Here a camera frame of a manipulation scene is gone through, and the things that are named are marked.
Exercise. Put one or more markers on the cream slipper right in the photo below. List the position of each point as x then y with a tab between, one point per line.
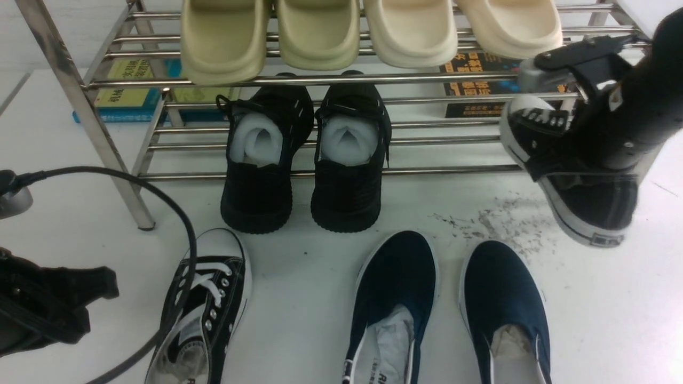
514	29

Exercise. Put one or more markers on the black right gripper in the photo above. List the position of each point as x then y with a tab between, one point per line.
588	63

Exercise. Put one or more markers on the navy slip-on shoe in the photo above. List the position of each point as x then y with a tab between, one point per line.
394	298
505	316

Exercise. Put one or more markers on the black canvas sneaker white laces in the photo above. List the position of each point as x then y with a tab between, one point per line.
206	308

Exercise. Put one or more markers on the navy slip-on shoe left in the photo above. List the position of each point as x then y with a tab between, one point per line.
394	298

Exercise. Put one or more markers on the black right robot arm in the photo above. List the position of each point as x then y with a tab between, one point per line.
630	109

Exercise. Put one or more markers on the black knit sneaker right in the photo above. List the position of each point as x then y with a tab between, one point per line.
353	145

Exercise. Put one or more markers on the cream slipper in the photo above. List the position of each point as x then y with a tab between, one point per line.
412	34
514	29

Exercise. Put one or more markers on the black knit sneaker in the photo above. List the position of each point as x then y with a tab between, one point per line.
353	145
265	132

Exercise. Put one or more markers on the yellow and blue book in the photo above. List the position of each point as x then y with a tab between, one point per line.
138	105

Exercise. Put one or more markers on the stainless steel shoe rack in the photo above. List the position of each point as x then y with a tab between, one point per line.
133	27

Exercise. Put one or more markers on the navy slip-on shoe right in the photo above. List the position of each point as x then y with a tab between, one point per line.
505	316

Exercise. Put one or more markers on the grey round base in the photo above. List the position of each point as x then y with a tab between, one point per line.
15	202

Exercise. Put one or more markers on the black canvas sneaker white sole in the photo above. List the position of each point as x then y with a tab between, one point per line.
592	205

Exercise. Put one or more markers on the cream slipper left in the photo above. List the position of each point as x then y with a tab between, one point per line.
412	34

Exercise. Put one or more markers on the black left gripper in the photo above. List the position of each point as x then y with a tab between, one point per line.
41	306

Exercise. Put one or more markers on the olive green slipper left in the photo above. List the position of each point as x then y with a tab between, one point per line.
223	42

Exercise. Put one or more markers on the black knit sneaker left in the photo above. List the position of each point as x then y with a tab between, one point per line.
265	132

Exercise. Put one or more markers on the olive green slipper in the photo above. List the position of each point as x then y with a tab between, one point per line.
318	35
223	42

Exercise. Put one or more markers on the olive green slipper right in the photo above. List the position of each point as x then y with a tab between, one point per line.
318	35

